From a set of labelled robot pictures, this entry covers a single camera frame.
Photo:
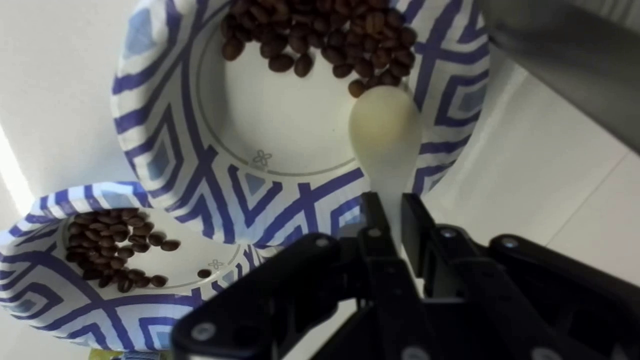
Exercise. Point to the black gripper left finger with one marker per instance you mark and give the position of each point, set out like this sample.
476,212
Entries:
301,293

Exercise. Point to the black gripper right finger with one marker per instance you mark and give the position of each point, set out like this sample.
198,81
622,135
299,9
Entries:
507,293

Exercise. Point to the white plastic spoon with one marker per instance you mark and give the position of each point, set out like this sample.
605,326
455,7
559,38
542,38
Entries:
384,132

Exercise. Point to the blue patterned paper bowl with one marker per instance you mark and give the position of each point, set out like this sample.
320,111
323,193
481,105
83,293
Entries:
40,293
280,132

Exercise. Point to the pile of coffee beans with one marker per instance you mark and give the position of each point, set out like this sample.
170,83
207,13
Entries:
110,246
320,32

